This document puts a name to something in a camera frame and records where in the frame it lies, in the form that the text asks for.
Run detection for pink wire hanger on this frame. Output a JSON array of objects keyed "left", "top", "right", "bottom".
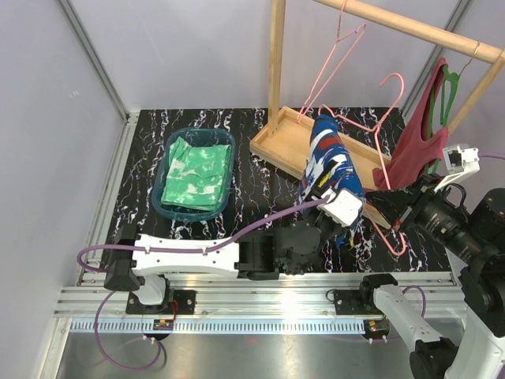
[
  {"left": 317, "top": 73, "right": 406, "bottom": 257},
  {"left": 296, "top": 1, "right": 367, "bottom": 122}
]

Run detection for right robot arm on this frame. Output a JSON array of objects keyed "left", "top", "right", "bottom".
[{"left": 357, "top": 174, "right": 504, "bottom": 378}]

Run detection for maroon tank top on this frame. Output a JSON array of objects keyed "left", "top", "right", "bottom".
[{"left": 372, "top": 58, "right": 449, "bottom": 190}]

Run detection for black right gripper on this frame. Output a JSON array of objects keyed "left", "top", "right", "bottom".
[{"left": 368, "top": 171, "right": 494, "bottom": 263}]

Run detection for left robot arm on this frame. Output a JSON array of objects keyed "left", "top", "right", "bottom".
[{"left": 104, "top": 193, "right": 357, "bottom": 313}]

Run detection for green hanger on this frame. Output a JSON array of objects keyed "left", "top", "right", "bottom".
[{"left": 424, "top": 65, "right": 462, "bottom": 178}]

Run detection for blue patterned trousers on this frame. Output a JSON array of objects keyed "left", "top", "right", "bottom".
[{"left": 297, "top": 114, "right": 365, "bottom": 246}]

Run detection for aluminium mounting rail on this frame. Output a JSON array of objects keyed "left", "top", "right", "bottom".
[{"left": 52, "top": 272, "right": 466, "bottom": 336}]

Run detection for green tie-dye trousers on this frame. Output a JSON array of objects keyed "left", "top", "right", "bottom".
[{"left": 161, "top": 137, "right": 231, "bottom": 212}]

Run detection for teal plastic basket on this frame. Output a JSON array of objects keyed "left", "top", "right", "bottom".
[{"left": 151, "top": 128, "right": 236, "bottom": 222}]

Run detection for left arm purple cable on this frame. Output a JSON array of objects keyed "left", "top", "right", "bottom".
[{"left": 77, "top": 197, "right": 332, "bottom": 372}]

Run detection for wooden clothes rack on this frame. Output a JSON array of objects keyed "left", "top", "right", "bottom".
[{"left": 249, "top": 0, "right": 505, "bottom": 230}]

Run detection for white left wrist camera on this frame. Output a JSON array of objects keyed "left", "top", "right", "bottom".
[{"left": 317, "top": 188, "right": 363, "bottom": 227}]

